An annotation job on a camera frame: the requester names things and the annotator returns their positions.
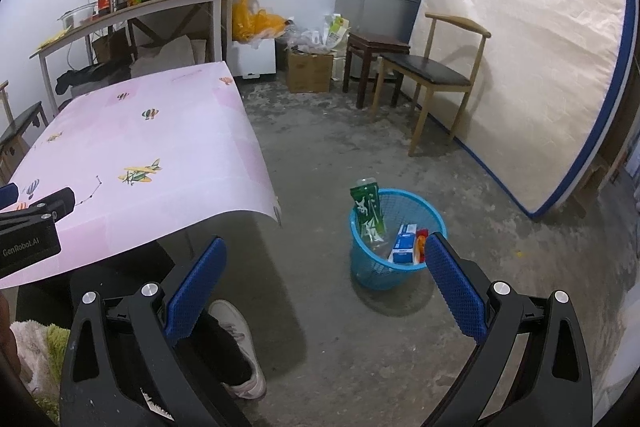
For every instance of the white side table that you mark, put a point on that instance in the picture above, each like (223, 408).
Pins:
(219, 32)

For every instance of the wooden chair black seat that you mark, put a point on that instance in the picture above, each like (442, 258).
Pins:
(13, 147)

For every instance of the yellow plastic bag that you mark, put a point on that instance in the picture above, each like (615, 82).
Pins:
(249, 25)

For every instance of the red lid jar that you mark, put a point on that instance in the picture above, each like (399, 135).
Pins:
(104, 7)

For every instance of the white sneaker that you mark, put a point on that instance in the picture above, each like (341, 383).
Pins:
(245, 379)

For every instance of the cardboard box on floor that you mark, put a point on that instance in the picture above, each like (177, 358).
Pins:
(309, 73)

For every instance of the pink tablecloth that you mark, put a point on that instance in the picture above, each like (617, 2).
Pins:
(145, 158)

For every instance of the clear plastic bottle green label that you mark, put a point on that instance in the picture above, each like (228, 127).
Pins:
(367, 205)

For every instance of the red snack bag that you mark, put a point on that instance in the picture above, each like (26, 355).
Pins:
(419, 246)

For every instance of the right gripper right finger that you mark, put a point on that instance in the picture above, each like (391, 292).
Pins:
(552, 386)

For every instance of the glass bowl on table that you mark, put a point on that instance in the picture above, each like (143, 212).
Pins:
(74, 18)

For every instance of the dark wooden stool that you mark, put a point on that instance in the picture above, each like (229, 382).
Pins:
(368, 47)

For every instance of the wooden chair by mattress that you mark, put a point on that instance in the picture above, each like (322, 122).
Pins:
(431, 75)

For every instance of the person's left hand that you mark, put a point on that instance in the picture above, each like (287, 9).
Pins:
(7, 339)

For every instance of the blue plastic waste basket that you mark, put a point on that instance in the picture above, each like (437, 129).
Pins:
(374, 271)

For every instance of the green-cuffed white sleeve forearm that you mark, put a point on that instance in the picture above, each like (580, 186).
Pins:
(41, 350)

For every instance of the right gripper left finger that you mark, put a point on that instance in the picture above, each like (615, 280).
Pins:
(129, 360)

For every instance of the blue toothpaste box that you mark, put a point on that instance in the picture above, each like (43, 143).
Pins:
(403, 251)

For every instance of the beige mattress blue edge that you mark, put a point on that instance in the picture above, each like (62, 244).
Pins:
(549, 77)

